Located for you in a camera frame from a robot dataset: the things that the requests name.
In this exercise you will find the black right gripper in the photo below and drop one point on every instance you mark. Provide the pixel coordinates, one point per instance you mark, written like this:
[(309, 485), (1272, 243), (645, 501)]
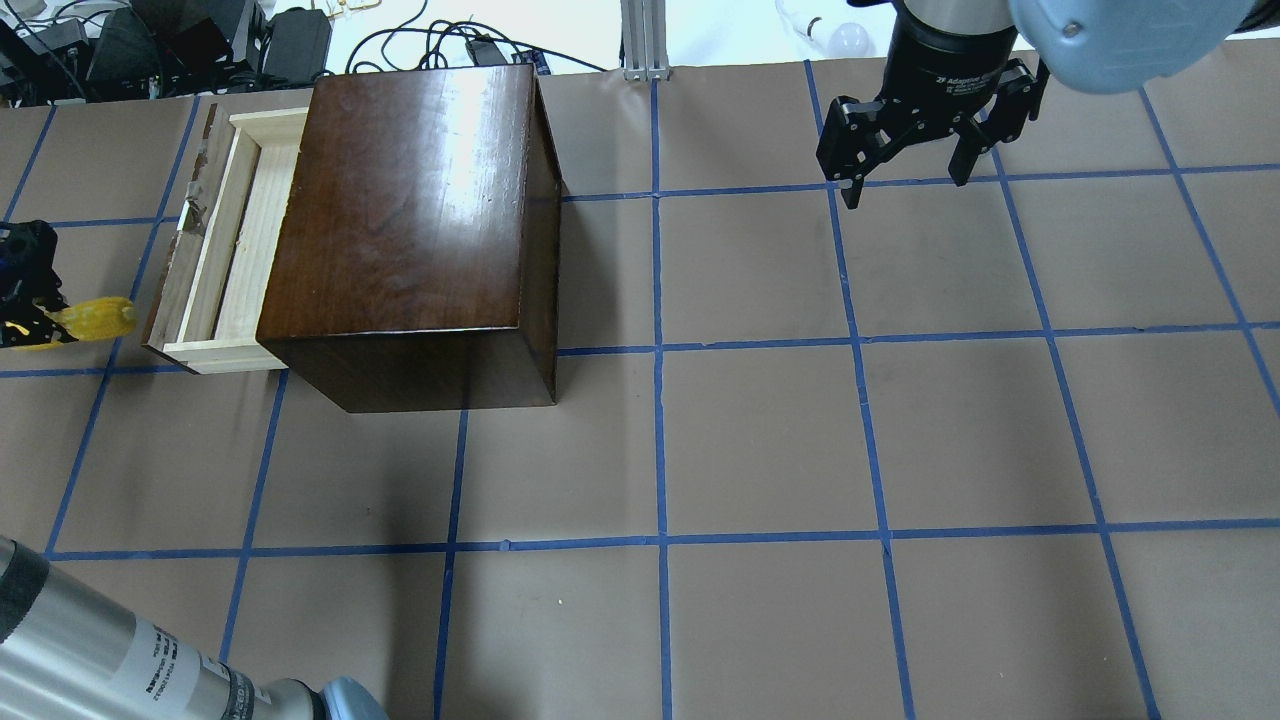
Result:
[(943, 72)]

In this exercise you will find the white light bulb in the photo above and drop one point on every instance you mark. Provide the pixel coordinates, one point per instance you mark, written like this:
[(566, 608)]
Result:
[(834, 38)]

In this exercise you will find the black power adapter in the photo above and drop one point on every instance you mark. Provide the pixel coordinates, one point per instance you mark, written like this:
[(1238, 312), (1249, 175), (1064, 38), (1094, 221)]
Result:
[(298, 43)]

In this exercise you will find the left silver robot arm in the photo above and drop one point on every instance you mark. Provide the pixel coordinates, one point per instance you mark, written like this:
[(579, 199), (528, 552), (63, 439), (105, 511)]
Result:
[(69, 652)]

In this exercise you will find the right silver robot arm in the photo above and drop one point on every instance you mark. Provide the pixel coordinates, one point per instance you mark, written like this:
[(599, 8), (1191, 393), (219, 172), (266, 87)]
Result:
[(1105, 47)]

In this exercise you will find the dark wooden drawer cabinet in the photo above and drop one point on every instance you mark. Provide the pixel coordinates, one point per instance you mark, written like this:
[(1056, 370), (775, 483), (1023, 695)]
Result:
[(418, 261)]

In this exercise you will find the light wooden drawer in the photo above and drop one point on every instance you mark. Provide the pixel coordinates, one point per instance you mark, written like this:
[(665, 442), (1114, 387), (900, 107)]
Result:
[(209, 301)]

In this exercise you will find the aluminium frame post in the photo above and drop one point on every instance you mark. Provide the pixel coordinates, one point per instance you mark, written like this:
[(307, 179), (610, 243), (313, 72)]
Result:
[(644, 51)]

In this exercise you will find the yellow corn cob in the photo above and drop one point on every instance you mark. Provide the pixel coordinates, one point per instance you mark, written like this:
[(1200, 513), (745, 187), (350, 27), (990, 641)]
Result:
[(95, 320)]

